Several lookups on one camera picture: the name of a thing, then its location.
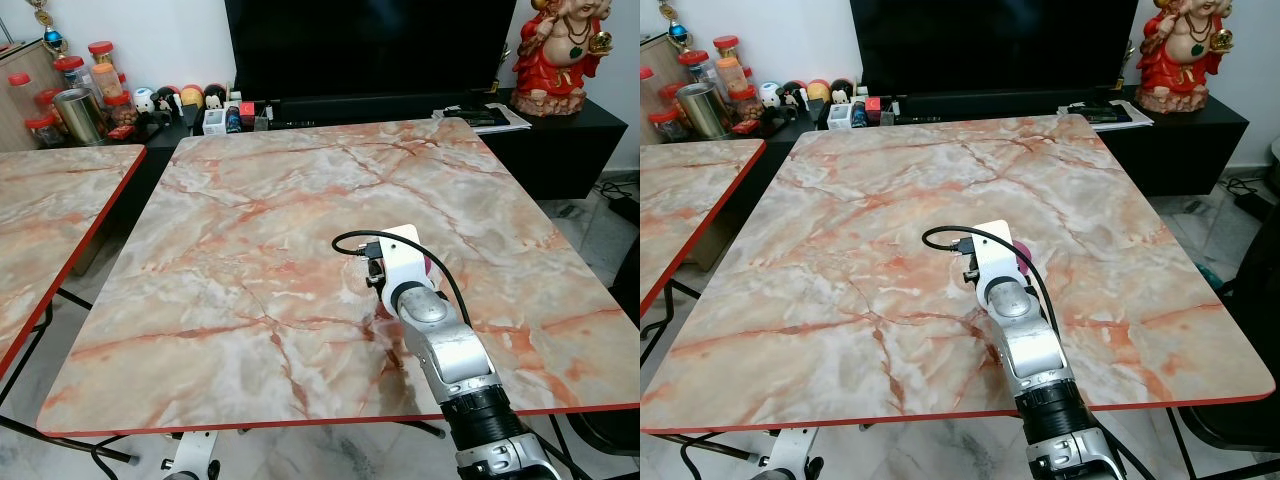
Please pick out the small yellow-capped figurine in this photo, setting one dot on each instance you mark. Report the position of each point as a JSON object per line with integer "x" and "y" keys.
{"x": 818, "y": 91}
{"x": 192, "y": 96}

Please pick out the red laughing figurine statue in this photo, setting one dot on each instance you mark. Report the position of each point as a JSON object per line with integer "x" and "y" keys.
{"x": 555, "y": 70}
{"x": 1180, "y": 65}

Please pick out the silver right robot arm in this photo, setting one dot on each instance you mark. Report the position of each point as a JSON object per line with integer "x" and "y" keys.
{"x": 1035, "y": 350}
{"x": 455, "y": 360}

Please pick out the small white box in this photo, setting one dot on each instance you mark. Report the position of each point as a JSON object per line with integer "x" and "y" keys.
{"x": 216, "y": 121}
{"x": 840, "y": 116}

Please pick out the blue hanging ornament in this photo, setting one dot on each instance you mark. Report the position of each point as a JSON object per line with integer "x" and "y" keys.
{"x": 53, "y": 40}
{"x": 679, "y": 33}

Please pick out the purple plastic cup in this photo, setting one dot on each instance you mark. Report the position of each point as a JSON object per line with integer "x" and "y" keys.
{"x": 1024, "y": 262}
{"x": 426, "y": 268}

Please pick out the marble-pattern folding table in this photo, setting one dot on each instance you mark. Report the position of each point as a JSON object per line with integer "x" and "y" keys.
{"x": 690, "y": 200}
{"x": 860, "y": 260}
{"x": 50, "y": 210}
{"x": 280, "y": 250}

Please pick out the short red-lidded jar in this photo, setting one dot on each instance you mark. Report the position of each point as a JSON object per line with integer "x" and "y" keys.
{"x": 42, "y": 132}
{"x": 665, "y": 126}

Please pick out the red-lidded orange snack jar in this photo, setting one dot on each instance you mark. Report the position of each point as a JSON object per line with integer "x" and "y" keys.
{"x": 103, "y": 70}
{"x": 727, "y": 65}

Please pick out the steel canister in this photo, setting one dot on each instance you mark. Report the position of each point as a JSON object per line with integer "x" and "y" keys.
{"x": 703, "y": 112}
{"x": 78, "y": 118}

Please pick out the red-lidded dark snack jar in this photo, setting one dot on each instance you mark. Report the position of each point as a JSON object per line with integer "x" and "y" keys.
{"x": 120, "y": 112}
{"x": 745, "y": 106}

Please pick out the black flat television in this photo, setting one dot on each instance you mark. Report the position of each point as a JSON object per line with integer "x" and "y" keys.
{"x": 360, "y": 45}
{"x": 990, "y": 45}

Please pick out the red-lidded clear jar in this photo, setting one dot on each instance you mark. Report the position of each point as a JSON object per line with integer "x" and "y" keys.
{"x": 20, "y": 85}
{"x": 646, "y": 82}
{"x": 694, "y": 66}
{"x": 70, "y": 72}

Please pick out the white paper stack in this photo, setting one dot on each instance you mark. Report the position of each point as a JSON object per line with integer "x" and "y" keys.
{"x": 510, "y": 122}
{"x": 1140, "y": 118}

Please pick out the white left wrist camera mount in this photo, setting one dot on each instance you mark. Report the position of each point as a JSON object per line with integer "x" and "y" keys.
{"x": 192, "y": 455}
{"x": 795, "y": 452}

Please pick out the small white figurine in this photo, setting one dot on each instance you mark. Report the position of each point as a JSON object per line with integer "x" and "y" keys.
{"x": 769, "y": 95}
{"x": 145, "y": 100}

